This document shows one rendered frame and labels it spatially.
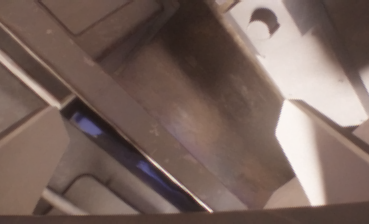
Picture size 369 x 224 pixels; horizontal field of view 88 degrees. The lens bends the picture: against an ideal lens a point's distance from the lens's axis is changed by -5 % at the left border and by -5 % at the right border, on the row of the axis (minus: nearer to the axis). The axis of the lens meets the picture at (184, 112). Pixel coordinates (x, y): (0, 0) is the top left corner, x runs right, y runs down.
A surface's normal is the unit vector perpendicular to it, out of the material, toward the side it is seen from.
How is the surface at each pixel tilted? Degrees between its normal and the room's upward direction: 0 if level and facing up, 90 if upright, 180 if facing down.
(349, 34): 0
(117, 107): 90
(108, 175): 90
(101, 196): 90
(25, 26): 90
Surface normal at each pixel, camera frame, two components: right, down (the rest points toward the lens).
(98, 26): 0.56, -0.20
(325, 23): 0.05, 0.35
